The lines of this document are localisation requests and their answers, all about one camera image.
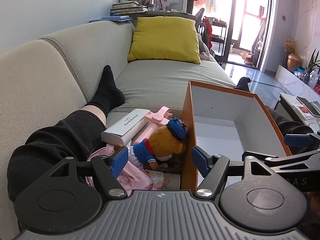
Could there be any orange white cardboard box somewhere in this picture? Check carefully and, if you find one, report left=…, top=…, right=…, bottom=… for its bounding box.
left=181, top=81, right=291, bottom=191

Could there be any yellow cushion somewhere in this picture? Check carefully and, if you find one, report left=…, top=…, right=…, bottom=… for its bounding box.
left=127, top=16, right=201, bottom=64

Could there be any pink fabric pouch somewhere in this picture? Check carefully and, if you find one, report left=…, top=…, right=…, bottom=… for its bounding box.
left=87, top=147, right=153, bottom=196

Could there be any stack of books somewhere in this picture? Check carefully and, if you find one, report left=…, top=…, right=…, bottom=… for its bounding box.
left=101, top=1, right=148, bottom=21

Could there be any white marble tv cabinet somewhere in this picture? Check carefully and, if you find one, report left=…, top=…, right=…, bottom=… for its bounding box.
left=275, top=65, right=319, bottom=101

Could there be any white rectangular box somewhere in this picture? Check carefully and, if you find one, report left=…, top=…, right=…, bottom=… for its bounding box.
left=101, top=108, right=150, bottom=145

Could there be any coffee table with items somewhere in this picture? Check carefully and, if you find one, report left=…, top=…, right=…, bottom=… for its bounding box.
left=274, top=93, right=319, bottom=133

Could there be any brown plush sailor toy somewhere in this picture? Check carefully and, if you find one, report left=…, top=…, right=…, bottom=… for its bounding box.
left=129, top=118, right=187, bottom=170

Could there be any bronze vase with dried flowers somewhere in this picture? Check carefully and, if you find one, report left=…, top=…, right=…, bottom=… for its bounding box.
left=284, top=37, right=302, bottom=72

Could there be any beige fabric sofa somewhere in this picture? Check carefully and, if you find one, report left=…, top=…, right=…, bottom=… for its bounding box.
left=1, top=21, right=234, bottom=239

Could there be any person left leg black sock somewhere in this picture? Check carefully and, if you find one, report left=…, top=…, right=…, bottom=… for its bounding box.
left=7, top=65, right=125, bottom=202

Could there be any green potted plant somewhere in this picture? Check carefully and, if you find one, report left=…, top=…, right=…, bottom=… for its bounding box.
left=303, top=49, right=319, bottom=84

